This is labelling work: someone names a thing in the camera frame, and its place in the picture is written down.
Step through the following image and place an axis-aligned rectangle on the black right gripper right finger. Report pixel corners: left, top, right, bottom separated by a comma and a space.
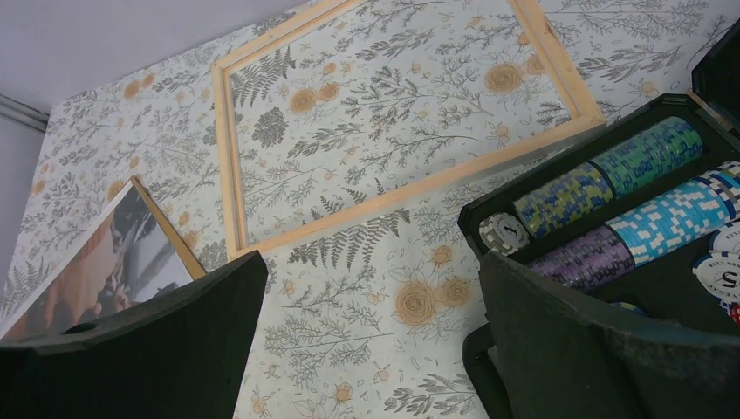
479, 252, 739, 418

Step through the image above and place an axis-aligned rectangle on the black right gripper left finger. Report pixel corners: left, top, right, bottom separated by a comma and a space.
1, 251, 268, 418

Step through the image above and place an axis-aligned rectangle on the printed photo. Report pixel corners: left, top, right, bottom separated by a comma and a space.
1, 180, 194, 340

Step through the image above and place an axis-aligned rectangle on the light wooden picture frame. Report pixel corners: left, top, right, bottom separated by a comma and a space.
211, 0, 606, 260

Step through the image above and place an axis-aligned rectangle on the purple poker chip stack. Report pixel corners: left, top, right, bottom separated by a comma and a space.
526, 226, 635, 291

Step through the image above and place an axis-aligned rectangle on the white grey poker chip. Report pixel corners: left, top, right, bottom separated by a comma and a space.
478, 212, 530, 255

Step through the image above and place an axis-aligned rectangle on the black poker chip case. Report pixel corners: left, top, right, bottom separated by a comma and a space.
457, 25, 739, 397

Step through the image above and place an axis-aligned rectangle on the blue green poker chip stack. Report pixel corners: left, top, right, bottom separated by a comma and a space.
513, 162, 614, 238

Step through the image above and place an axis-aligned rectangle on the light blue poker chip stack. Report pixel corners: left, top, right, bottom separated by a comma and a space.
605, 161, 739, 267

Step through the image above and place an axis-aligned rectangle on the floral patterned table mat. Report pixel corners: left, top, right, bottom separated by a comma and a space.
1, 1, 739, 418

